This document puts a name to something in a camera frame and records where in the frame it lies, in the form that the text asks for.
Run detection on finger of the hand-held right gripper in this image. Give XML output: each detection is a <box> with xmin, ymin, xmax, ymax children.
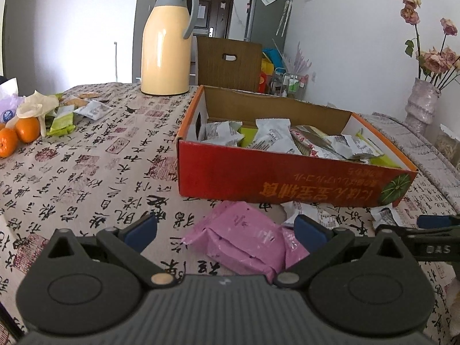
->
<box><xmin>417</xmin><ymin>215</ymin><xmax>460</xmax><ymax>229</ymax></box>
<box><xmin>375</xmin><ymin>224</ymin><xmax>460</xmax><ymax>242</ymax></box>

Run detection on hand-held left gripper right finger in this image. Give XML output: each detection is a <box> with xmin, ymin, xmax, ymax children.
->
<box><xmin>273</xmin><ymin>215</ymin><xmax>417</xmax><ymax>290</ymax></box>

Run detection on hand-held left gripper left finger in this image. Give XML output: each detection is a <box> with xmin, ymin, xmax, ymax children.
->
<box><xmin>39</xmin><ymin>215</ymin><xmax>178</xmax><ymax>289</ymax></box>

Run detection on pink snack packet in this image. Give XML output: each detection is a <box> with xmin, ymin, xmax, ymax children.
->
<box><xmin>183</xmin><ymin>201</ymin><xmax>288</xmax><ymax>274</ymax></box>
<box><xmin>282</xmin><ymin>228</ymin><xmax>310</xmax><ymax>270</ymax></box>

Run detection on red cardboard box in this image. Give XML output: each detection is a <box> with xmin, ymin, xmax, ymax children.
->
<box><xmin>176</xmin><ymin>84</ymin><xmax>418</xmax><ymax>207</ymax></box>

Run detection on red and white snack bag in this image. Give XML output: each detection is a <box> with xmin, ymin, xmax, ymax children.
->
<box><xmin>290</xmin><ymin>129</ymin><xmax>321</xmax><ymax>158</ymax></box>

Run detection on long green snack packet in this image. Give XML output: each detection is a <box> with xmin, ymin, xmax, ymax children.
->
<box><xmin>356</xmin><ymin>133</ymin><xmax>401</xmax><ymax>169</ymax></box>
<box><xmin>239</xmin><ymin>127</ymin><xmax>259</xmax><ymax>148</ymax></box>

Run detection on long silver snack packet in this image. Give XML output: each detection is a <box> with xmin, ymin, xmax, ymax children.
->
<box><xmin>298</xmin><ymin>125</ymin><xmax>346</xmax><ymax>149</ymax></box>

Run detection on grey quilted cloth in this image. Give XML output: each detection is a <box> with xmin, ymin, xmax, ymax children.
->
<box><xmin>359</xmin><ymin>111</ymin><xmax>460</xmax><ymax>216</ymax></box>

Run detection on glass jar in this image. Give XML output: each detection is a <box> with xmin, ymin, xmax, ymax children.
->
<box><xmin>435</xmin><ymin>124</ymin><xmax>460</xmax><ymax>159</ymax></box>

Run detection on pink textured vase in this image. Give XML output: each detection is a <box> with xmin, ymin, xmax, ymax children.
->
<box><xmin>404</xmin><ymin>77</ymin><xmax>442</xmax><ymax>135</ymax></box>

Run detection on small green snack packet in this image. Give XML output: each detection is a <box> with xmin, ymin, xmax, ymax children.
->
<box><xmin>48</xmin><ymin>111</ymin><xmax>76</xmax><ymax>137</ymax></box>

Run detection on metal storage rack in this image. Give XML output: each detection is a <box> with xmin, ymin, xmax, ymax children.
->
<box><xmin>271</xmin><ymin>70</ymin><xmax>310</xmax><ymax>98</ymax></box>

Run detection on dried pink roses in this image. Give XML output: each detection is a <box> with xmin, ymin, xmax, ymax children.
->
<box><xmin>400</xmin><ymin>0</ymin><xmax>460</xmax><ymax>90</ymax></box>

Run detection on cream crumpled paper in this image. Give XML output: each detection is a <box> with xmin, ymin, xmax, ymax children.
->
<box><xmin>16</xmin><ymin>91</ymin><xmax>60</xmax><ymax>137</ymax></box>

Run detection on pale dried plume bunch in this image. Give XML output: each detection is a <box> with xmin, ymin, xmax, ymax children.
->
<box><xmin>287</xmin><ymin>41</ymin><xmax>313</xmax><ymax>76</ymax></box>

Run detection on purple plastic bag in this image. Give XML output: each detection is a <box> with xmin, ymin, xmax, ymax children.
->
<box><xmin>0</xmin><ymin>95</ymin><xmax>26</xmax><ymax>126</ymax></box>

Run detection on blue plastic item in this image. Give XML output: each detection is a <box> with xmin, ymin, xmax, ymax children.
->
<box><xmin>262</xmin><ymin>48</ymin><xmax>288</xmax><ymax>69</ymax></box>

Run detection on yellow thermos jug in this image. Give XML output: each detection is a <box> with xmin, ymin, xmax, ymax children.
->
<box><xmin>140</xmin><ymin>0</ymin><xmax>200</xmax><ymax>97</ymax></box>

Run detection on wooden chair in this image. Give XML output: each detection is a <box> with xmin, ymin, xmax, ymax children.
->
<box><xmin>196</xmin><ymin>37</ymin><xmax>263</xmax><ymax>92</ymax></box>

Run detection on white paper bag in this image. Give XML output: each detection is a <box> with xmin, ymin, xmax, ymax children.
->
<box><xmin>0</xmin><ymin>77</ymin><xmax>19</xmax><ymax>97</ymax></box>

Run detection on grey refrigerator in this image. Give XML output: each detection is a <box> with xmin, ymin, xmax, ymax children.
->
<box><xmin>245</xmin><ymin>0</ymin><xmax>292</xmax><ymax>53</ymax></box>

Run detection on white umbrella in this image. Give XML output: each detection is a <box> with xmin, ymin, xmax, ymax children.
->
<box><xmin>277</xmin><ymin>0</ymin><xmax>292</xmax><ymax>37</ymax></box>

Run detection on dark brown door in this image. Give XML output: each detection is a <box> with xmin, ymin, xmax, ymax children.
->
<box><xmin>194</xmin><ymin>0</ymin><xmax>236</xmax><ymax>38</ymax></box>

